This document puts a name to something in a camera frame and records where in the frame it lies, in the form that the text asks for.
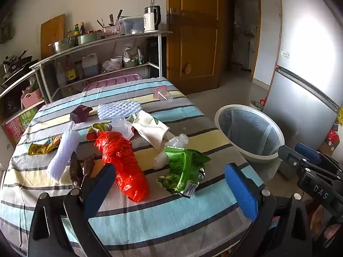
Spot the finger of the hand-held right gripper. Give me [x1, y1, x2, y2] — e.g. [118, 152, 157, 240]
[278, 145, 336, 183]
[295, 143, 343, 176]

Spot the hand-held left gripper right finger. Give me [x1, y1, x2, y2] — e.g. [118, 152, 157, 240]
[224, 163, 313, 257]

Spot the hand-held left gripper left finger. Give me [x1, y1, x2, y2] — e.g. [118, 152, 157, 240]
[27, 163, 116, 257]

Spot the white trash bin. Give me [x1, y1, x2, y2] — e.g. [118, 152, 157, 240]
[214, 104, 285, 164]

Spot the red plastic bag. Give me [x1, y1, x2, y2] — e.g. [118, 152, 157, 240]
[94, 131, 149, 203]

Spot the translucent bin liner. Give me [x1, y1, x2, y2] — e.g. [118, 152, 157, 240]
[218, 108, 282, 157]

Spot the clear plastic bag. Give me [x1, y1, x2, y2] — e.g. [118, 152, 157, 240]
[153, 133, 189, 170]

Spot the cardboard box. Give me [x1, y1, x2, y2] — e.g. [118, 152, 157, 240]
[317, 139, 339, 156]

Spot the small red bag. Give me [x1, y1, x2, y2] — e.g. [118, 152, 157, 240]
[327, 129, 340, 145]

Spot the green snack packet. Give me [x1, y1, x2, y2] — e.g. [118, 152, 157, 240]
[156, 146, 212, 199]

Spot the clear plastic cup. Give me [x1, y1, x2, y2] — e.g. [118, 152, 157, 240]
[111, 116, 127, 129]

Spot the yellow orange snack wrapper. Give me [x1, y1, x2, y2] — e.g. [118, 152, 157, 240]
[28, 136, 63, 156]

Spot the striped tablecloth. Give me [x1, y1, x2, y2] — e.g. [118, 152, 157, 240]
[0, 76, 266, 257]

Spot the white paper pouch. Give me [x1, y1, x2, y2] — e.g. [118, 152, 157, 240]
[132, 110, 171, 150]

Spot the wide white foam net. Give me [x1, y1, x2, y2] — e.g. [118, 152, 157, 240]
[97, 100, 142, 121]

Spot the silver refrigerator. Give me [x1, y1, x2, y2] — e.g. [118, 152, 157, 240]
[263, 0, 343, 150]

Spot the colourful printed carton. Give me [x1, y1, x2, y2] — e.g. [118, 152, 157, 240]
[2, 107, 38, 145]

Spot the pink cup with straw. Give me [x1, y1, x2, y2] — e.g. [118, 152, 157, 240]
[153, 85, 175, 102]

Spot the pink plastic basket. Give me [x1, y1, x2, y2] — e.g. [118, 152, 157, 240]
[21, 88, 43, 109]

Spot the white plastic bottle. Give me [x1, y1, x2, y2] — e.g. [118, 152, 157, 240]
[55, 61, 67, 87]

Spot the yellow label sauce bottle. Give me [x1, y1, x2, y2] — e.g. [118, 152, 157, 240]
[65, 56, 77, 83]

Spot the crumpled plastic bag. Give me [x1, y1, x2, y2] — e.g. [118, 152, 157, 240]
[102, 60, 118, 73]

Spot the translucent oil jug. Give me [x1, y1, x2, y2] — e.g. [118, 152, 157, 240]
[82, 53, 99, 77]

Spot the white plastic tub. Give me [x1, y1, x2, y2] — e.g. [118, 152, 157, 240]
[110, 56, 123, 70]

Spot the low metal shelf rack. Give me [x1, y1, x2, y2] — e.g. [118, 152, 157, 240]
[0, 67, 46, 125]

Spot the white grocery bag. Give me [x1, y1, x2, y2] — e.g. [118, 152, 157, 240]
[123, 44, 140, 63]

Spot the black frying pan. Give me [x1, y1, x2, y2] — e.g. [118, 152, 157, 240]
[1, 49, 40, 86]

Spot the tall metal shelf rack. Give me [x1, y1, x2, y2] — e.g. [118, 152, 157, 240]
[29, 31, 173, 103]

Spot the steel mixing bowl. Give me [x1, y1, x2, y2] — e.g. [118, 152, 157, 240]
[49, 38, 77, 54]

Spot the green enamel basin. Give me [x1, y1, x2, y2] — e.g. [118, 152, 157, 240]
[77, 32, 102, 45]

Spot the pink utensil holder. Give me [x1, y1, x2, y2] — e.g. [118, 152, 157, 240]
[103, 25, 122, 39]

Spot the wooden door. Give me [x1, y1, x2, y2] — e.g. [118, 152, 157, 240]
[165, 0, 228, 95]

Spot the wooden cutting board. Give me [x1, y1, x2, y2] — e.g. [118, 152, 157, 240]
[40, 14, 65, 59]

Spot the clear storage box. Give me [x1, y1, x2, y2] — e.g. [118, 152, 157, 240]
[119, 16, 145, 35]

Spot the white electric kettle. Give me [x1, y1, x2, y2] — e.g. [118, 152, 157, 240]
[144, 5, 162, 33]

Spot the hanging cloth bag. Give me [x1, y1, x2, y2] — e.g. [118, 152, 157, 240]
[0, 12, 14, 44]

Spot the metal door handle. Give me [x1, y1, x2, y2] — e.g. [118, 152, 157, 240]
[167, 7, 185, 18]

